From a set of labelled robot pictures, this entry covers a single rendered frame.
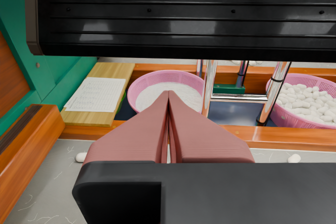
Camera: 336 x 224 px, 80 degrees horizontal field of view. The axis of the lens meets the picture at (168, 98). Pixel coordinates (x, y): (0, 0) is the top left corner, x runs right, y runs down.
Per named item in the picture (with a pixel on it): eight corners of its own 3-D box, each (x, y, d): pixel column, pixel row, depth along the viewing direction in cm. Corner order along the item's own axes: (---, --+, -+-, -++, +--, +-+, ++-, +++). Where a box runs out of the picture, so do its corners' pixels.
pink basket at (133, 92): (224, 116, 68) (229, 94, 63) (162, 158, 55) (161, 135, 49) (174, 83, 85) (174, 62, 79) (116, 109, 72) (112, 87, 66)
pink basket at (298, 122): (371, 138, 61) (392, 114, 55) (300, 161, 54) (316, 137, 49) (300, 89, 81) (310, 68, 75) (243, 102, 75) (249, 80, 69)
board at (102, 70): (110, 127, 52) (109, 124, 52) (54, 125, 53) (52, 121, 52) (135, 65, 78) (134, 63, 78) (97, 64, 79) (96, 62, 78)
